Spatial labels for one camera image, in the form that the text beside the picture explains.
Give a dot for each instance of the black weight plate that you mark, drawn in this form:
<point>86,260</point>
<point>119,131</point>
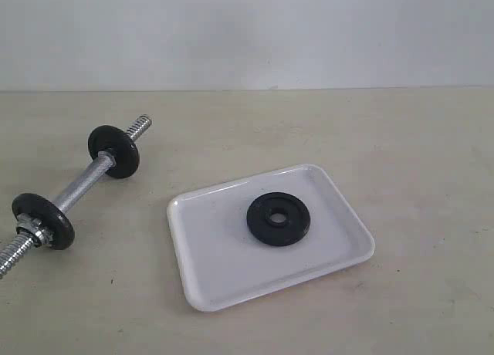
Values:
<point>51,217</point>
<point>278,219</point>
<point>119,145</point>

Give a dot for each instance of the chrome threaded dumbbell bar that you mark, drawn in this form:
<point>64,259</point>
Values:
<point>13,252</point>

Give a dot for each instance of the white rectangular plastic tray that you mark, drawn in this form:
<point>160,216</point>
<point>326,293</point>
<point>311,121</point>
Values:
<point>250,237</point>

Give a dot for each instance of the chrome spinlock collar nut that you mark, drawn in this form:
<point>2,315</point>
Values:
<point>34,229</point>

